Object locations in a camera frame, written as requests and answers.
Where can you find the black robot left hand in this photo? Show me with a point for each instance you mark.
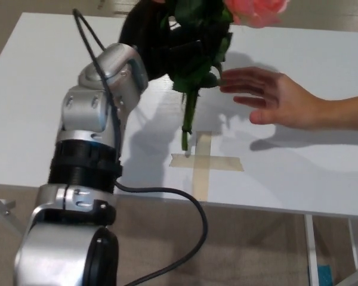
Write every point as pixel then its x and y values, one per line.
pixel 143 32

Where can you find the person's bare hand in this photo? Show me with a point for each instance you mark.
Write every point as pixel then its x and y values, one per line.
pixel 286 101

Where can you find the pink artificial rose bouquet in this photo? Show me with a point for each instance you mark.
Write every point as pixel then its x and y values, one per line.
pixel 192 101

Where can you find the person's bare forearm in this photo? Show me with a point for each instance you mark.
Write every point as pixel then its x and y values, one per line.
pixel 346 113

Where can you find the short beige tape strip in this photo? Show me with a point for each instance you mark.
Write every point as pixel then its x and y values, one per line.
pixel 226 164

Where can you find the long beige tape strip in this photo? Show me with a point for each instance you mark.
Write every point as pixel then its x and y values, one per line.
pixel 201 181

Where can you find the thick white table leg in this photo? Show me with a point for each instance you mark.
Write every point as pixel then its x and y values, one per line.
pixel 311 253

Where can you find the thin white table leg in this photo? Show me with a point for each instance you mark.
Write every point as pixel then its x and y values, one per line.
pixel 353 247

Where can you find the blue floor tape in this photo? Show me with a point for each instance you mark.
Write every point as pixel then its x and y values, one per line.
pixel 324 275

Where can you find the grey metal frame bar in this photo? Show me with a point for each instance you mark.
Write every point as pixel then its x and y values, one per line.
pixel 0 205
pixel 356 275

